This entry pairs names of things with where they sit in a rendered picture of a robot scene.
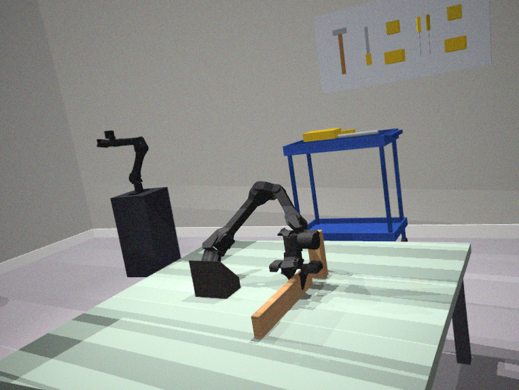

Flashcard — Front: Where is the wooden post with slot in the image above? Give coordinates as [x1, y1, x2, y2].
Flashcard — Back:
[308, 230, 328, 279]

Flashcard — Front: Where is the light brown wooden board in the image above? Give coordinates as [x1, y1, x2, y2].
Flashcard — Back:
[251, 270, 312, 339]

